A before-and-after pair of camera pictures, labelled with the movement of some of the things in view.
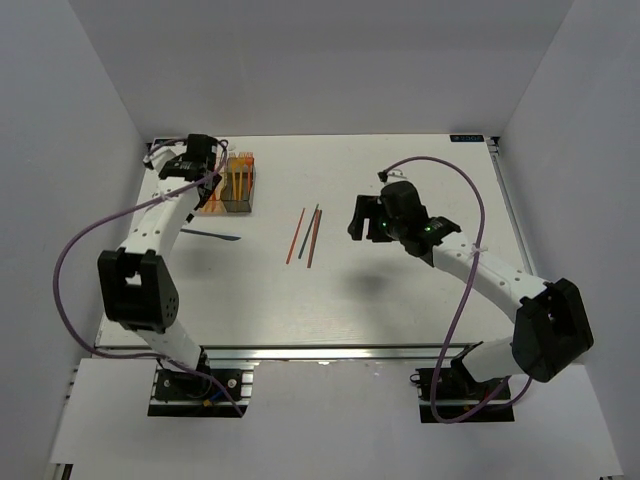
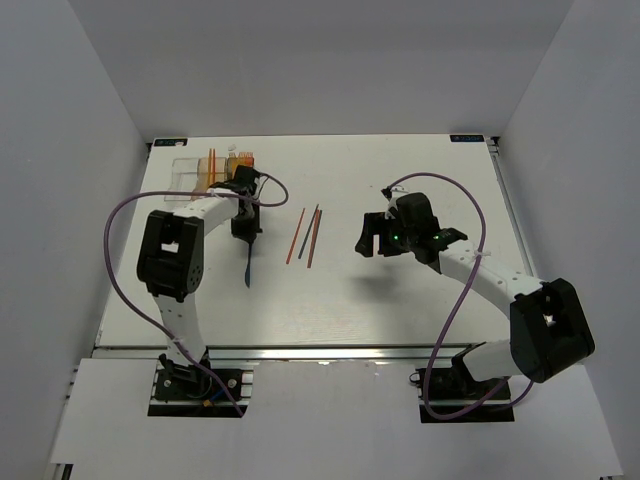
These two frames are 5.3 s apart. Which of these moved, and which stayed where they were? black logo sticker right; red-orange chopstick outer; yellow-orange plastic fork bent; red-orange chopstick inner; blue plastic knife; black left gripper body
Moved: black left gripper body; blue plastic knife
Stayed: yellow-orange plastic fork bent; red-orange chopstick outer; red-orange chopstick inner; black logo sticker right
